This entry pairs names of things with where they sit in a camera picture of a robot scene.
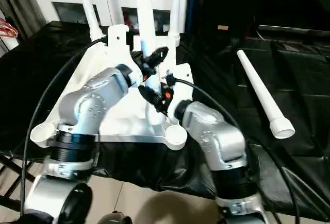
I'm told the black left wrist camera cable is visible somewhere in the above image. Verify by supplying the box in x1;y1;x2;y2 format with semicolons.
21;37;108;215

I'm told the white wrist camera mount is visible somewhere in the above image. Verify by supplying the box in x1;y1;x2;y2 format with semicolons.
164;62;194;125
104;24;143;89

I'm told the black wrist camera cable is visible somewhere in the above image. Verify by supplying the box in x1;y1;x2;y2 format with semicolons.
21;37;108;215
168;75;302;224

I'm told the black metal bar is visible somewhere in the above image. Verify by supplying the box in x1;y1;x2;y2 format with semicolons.
257;24;330;36

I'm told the black folding frame bar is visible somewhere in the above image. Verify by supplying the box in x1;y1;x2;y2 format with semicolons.
0;153;35;204

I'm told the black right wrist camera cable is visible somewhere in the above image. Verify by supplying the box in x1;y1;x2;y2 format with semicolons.
168;75;302;224

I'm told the white plastic table leg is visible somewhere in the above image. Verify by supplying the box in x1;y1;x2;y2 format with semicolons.
236;49;296;140
135;0;166;126
74;0;104;44
168;0;183;47

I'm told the black mat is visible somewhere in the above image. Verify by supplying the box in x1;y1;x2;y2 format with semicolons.
0;20;330;218

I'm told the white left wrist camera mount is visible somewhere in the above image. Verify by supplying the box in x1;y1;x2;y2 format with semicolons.
104;24;143;89

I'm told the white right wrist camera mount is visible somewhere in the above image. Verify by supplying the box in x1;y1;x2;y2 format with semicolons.
164;62;194;125

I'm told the grey curtain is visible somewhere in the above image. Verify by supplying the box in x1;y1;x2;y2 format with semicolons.
0;0;47;41

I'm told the white plastic table top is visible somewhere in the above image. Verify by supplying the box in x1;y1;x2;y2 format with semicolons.
29;37;193;152

